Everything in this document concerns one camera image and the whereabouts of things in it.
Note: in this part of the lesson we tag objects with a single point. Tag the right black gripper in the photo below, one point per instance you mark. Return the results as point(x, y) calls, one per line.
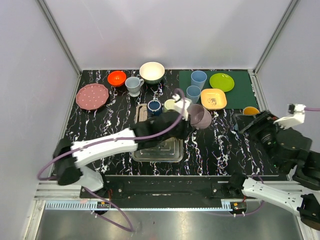
point(262, 120)

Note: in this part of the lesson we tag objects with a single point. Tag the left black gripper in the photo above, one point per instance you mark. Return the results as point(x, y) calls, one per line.
point(184, 127)

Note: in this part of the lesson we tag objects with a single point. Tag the blue butterfly mug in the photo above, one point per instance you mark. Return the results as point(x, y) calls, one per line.
point(250, 111)

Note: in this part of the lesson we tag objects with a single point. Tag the lilac purple mug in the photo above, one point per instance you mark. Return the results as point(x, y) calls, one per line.
point(200, 117)

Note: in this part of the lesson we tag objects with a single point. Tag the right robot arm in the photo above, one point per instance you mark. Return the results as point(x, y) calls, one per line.
point(287, 149)

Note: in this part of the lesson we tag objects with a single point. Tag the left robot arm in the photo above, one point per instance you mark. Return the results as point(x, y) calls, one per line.
point(72, 158)

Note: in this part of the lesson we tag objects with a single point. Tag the dark blue mug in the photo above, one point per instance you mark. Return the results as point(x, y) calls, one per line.
point(154, 108)

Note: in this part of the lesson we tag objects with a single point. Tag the light green mug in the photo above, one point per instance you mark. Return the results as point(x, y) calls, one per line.
point(169, 105)

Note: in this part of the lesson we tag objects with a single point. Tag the dark green mat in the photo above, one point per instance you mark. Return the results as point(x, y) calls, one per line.
point(241, 96)

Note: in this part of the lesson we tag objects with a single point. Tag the silver metal tray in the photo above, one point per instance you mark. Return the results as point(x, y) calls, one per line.
point(169, 151)

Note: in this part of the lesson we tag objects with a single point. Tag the yellow square plate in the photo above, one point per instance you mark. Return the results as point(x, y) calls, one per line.
point(213, 99)

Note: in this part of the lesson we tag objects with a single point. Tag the blue plastic tumbler front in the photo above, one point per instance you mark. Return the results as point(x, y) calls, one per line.
point(193, 93)

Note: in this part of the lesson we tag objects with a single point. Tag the blue plastic tumbler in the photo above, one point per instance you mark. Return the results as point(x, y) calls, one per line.
point(193, 93)
point(198, 78)

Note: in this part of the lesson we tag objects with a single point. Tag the lime green plate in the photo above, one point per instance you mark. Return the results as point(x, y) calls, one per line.
point(222, 81)

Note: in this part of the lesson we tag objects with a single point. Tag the light blue footed cup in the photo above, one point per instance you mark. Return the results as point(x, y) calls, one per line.
point(133, 85)

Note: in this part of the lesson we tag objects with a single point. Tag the large white bowl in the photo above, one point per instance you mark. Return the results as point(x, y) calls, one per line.
point(152, 72)

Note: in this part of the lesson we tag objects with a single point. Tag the blue plastic tumbler rear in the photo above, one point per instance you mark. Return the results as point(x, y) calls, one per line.
point(198, 78)

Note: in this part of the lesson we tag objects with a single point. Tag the orange red bowl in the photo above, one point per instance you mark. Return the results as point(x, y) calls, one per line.
point(117, 78)

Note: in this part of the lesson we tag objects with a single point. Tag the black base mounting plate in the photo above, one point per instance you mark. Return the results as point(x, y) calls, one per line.
point(168, 192)

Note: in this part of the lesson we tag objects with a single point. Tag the pink dotted plate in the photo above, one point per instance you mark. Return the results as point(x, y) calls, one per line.
point(92, 96)

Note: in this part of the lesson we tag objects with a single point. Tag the left aluminium frame post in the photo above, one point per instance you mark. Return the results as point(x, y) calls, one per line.
point(44, 8)

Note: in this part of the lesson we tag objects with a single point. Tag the aluminium frame post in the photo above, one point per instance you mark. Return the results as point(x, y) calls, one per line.
point(44, 8)
point(278, 30)

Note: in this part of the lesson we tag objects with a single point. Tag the right aluminium frame post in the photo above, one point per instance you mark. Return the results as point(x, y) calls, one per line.
point(278, 30)

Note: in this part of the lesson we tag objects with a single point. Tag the grey slotted cable duct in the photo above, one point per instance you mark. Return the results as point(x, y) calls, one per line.
point(75, 205)

